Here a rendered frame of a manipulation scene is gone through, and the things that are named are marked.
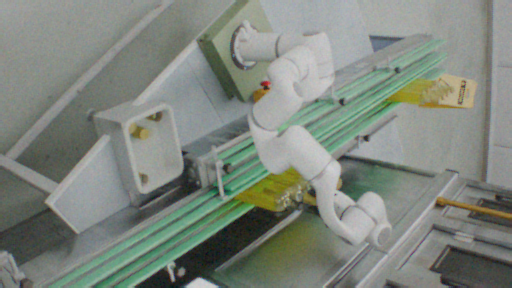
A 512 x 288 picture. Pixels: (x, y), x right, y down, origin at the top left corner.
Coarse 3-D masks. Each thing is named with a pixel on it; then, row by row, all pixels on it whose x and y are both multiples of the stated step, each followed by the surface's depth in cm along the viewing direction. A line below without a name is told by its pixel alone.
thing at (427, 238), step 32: (352, 160) 206; (352, 192) 182; (384, 192) 178; (416, 192) 175; (448, 192) 169; (480, 192) 169; (256, 224) 171; (416, 224) 152; (448, 224) 151; (480, 224) 151; (192, 256) 157; (384, 256) 138; (416, 256) 142; (448, 256) 139; (480, 256) 136
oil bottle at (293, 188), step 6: (264, 180) 159; (270, 180) 158; (276, 180) 158; (282, 180) 157; (288, 180) 157; (276, 186) 154; (282, 186) 153; (288, 186) 153; (294, 186) 153; (300, 186) 153; (294, 192) 151; (294, 198) 152
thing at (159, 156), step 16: (144, 112) 136; (128, 128) 132; (160, 128) 148; (128, 144) 133; (144, 144) 146; (160, 144) 151; (176, 144) 146; (144, 160) 147; (160, 160) 152; (176, 160) 149; (160, 176) 147; (176, 176) 148; (144, 192) 140
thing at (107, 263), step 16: (432, 64) 252; (384, 96) 213; (336, 128) 187; (256, 176) 158; (208, 192) 153; (224, 192) 152; (192, 208) 145; (208, 208) 143; (160, 224) 138; (176, 224) 137; (128, 240) 132; (144, 240) 132; (160, 240) 131; (112, 256) 126; (128, 256) 125; (80, 272) 120; (96, 272) 119; (112, 272) 120
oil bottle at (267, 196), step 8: (256, 184) 156; (264, 184) 155; (240, 192) 157; (248, 192) 154; (256, 192) 152; (264, 192) 150; (272, 192) 150; (280, 192) 149; (288, 192) 150; (248, 200) 156; (256, 200) 153; (264, 200) 151; (272, 200) 148; (280, 200) 147; (272, 208) 150; (280, 208) 148
